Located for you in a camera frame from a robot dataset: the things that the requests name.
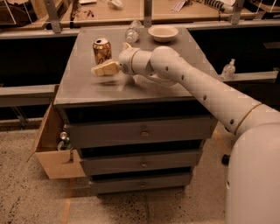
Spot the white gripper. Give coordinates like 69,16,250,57
91,42,139,76

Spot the orange patterned drink can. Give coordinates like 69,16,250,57
93,38,112,65

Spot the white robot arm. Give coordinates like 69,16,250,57
92,46,280,224

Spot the clear plastic water bottle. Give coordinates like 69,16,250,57
125,20,142,43

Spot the silver can in box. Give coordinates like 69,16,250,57
60,131,67,141

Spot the green bottle in box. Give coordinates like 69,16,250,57
58,137,72,151

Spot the hand sanitizer pump bottle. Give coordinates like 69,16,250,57
221,59,235,80

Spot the white ceramic bowl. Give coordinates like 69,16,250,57
148,24,179,43

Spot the grey three-drawer cabinet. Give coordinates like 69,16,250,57
54,27,217,194

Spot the cardboard box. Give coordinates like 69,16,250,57
26,84,88,180

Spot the black office chair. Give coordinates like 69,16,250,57
221,154,230,165

